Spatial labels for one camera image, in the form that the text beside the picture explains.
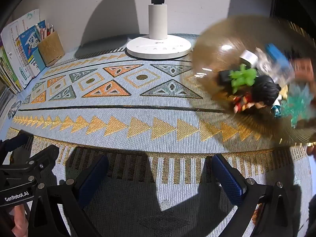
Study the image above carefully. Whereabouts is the green plant toy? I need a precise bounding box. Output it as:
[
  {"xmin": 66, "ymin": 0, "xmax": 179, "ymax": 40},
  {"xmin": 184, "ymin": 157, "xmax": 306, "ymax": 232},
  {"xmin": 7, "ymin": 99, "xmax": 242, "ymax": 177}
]
[{"xmin": 229, "ymin": 64, "xmax": 258, "ymax": 94}]

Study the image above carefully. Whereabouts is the brown pen holder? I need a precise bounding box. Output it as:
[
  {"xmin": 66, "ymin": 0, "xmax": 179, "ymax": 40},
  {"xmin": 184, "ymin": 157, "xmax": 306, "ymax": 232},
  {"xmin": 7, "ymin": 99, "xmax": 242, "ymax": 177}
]
[{"xmin": 37, "ymin": 31, "xmax": 66, "ymax": 67}]

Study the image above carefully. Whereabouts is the row of green books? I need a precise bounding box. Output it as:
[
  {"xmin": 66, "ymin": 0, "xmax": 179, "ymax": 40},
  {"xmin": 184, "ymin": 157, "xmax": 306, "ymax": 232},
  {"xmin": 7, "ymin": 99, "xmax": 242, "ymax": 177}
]
[{"xmin": 0, "ymin": 36, "xmax": 23, "ymax": 94}]

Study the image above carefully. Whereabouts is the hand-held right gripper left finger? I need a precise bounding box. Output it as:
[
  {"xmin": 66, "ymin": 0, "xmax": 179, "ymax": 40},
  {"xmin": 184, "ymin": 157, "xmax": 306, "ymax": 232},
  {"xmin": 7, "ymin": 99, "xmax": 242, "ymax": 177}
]
[{"xmin": 26, "ymin": 154, "xmax": 110, "ymax": 237}]

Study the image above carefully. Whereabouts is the small blue white figure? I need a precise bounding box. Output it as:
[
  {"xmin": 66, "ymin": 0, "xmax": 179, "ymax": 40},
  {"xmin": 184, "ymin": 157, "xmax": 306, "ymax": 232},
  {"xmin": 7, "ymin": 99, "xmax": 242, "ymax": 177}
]
[{"xmin": 271, "ymin": 99, "xmax": 282, "ymax": 118}]

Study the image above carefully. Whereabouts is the black-haired figurine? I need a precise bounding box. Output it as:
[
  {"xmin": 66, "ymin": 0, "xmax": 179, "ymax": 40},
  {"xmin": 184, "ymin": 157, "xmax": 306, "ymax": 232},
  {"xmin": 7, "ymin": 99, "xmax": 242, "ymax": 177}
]
[{"xmin": 233, "ymin": 75, "xmax": 282, "ymax": 114}]

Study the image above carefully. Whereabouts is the patterned woven table mat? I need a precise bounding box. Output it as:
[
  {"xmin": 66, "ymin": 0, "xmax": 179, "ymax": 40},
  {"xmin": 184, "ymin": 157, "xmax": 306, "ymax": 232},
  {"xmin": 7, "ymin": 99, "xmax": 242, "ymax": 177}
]
[{"xmin": 0, "ymin": 33, "xmax": 313, "ymax": 237}]

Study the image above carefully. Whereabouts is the teal crystal toy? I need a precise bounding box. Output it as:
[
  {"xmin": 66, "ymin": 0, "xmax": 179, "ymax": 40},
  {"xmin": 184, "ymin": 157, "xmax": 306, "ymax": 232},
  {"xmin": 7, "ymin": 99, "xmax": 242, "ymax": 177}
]
[{"xmin": 281, "ymin": 83, "xmax": 313, "ymax": 127}]

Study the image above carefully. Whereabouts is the blue toy block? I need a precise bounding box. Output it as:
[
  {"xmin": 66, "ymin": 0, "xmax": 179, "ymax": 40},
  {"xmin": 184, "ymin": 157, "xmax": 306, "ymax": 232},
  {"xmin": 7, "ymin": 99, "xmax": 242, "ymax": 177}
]
[{"xmin": 265, "ymin": 43, "xmax": 290, "ymax": 67}]

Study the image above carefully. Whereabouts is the white desk lamp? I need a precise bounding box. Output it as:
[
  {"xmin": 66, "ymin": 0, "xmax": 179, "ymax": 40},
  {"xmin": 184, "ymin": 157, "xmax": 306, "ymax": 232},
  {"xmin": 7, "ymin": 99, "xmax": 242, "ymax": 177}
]
[{"xmin": 126, "ymin": 0, "xmax": 192, "ymax": 60}]

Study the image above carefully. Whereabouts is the person's left hand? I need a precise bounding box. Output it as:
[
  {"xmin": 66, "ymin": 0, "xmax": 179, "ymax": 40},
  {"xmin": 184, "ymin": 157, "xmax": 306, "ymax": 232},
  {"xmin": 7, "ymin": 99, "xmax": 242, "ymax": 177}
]
[{"xmin": 7, "ymin": 204, "xmax": 30, "ymax": 237}]

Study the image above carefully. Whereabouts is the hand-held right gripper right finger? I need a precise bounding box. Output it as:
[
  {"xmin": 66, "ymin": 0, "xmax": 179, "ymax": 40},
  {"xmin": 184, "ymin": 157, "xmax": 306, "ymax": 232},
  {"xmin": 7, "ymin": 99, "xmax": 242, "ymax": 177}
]
[{"xmin": 211, "ymin": 154, "xmax": 309, "ymax": 237}]

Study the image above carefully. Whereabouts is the large white box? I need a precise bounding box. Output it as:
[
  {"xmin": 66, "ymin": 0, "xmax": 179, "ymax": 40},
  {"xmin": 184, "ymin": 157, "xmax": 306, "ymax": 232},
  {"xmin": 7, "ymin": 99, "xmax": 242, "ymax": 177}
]
[{"xmin": 1, "ymin": 8, "xmax": 41, "ymax": 89}]

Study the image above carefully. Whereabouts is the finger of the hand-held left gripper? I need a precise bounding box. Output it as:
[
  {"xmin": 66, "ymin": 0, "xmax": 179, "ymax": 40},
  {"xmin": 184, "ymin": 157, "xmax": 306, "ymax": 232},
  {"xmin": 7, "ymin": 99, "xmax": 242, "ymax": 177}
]
[
  {"xmin": 0, "ymin": 129, "xmax": 34, "ymax": 158},
  {"xmin": 0, "ymin": 144, "xmax": 60, "ymax": 178}
]

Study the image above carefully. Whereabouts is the blue white carton box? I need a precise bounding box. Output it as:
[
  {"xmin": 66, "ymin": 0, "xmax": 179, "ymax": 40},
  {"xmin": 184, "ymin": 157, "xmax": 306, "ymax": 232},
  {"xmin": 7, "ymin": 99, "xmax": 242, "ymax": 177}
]
[{"xmin": 16, "ymin": 20, "xmax": 46, "ymax": 78}]

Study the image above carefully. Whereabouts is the black monitor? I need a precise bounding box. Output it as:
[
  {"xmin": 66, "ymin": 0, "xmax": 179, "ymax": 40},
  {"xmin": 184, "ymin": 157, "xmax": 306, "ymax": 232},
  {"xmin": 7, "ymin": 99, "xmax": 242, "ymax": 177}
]
[{"xmin": 269, "ymin": 0, "xmax": 316, "ymax": 32}]

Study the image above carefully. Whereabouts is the small teal box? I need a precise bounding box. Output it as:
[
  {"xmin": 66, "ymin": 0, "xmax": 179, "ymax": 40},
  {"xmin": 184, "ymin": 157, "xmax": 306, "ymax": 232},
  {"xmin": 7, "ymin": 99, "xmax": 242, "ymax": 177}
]
[{"xmin": 33, "ymin": 48, "xmax": 47, "ymax": 71}]

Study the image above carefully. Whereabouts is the bunch of pens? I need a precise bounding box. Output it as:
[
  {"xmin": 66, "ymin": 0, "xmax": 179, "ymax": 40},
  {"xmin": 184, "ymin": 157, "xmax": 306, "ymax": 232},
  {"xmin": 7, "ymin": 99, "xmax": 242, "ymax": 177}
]
[{"xmin": 35, "ymin": 23, "xmax": 55, "ymax": 41}]

